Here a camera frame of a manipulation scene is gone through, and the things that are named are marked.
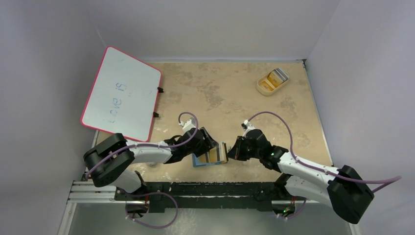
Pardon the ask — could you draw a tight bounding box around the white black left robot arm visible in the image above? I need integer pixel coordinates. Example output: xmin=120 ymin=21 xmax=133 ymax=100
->
xmin=83 ymin=127 xmax=227 ymax=200

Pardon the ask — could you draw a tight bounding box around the stack of cards in tray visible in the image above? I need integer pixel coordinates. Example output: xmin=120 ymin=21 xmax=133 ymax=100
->
xmin=261 ymin=68 xmax=289 ymax=92

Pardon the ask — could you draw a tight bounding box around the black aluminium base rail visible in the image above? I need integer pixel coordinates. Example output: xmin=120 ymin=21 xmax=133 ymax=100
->
xmin=66 ymin=180 xmax=325 ymax=215

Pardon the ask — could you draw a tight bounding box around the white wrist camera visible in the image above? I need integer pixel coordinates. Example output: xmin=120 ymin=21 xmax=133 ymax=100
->
xmin=179 ymin=117 xmax=197 ymax=133
xmin=241 ymin=119 xmax=255 ymax=137

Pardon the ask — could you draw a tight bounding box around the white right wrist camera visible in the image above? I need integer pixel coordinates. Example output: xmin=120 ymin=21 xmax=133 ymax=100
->
xmin=241 ymin=119 xmax=255 ymax=137

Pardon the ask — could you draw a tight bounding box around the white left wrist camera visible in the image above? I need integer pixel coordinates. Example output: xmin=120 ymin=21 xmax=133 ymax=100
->
xmin=179 ymin=117 xmax=197 ymax=133

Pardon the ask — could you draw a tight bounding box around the pink framed whiteboard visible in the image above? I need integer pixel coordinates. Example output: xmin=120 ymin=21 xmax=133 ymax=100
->
xmin=80 ymin=47 xmax=162 ymax=142

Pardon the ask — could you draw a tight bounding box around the blue leather card holder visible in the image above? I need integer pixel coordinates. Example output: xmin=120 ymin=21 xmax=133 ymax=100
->
xmin=192 ymin=142 xmax=229 ymax=167

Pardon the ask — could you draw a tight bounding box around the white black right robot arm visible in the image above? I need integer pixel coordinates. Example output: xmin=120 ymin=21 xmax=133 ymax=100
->
xmin=227 ymin=129 xmax=374 ymax=224

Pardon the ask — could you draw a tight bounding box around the cream oval card tray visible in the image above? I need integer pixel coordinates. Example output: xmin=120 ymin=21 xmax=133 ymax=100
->
xmin=256 ymin=68 xmax=290 ymax=96

